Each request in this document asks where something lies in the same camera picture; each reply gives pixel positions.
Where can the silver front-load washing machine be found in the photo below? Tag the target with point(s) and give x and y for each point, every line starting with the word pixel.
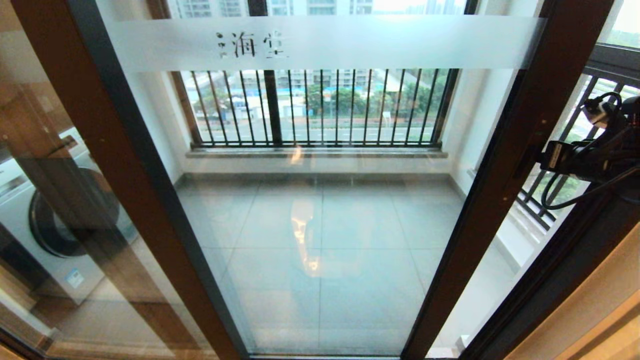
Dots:
pixel 20 215

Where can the dark wide window frame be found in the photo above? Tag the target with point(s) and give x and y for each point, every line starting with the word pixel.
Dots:
pixel 272 110

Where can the black long window railing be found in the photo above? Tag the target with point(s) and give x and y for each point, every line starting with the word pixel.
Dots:
pixel 320 144

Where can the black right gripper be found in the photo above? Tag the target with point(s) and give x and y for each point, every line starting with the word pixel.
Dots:
pixel 615 160

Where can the dark narrow window frame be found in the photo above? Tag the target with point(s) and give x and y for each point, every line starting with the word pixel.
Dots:
pixel 620 55

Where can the brown-framed fixed glass door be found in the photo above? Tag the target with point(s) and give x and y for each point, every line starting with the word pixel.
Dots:
pixel 80 75

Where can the long grey stone window sill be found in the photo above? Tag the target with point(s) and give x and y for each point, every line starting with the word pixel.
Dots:
pixel 320 153

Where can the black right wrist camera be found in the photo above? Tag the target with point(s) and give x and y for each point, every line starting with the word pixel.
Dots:
pixel 551 156

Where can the black short window railing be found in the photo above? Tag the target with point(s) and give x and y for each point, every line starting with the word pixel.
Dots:
pixel 534 211

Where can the dark door frame jamb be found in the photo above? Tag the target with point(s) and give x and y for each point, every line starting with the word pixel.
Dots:
pixel 555 285

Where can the short grey stone window sill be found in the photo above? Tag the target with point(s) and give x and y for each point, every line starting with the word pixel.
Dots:
pixel 522 216

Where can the brown-framed sliding glass door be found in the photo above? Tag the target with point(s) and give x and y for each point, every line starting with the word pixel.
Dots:
pixel 480 225

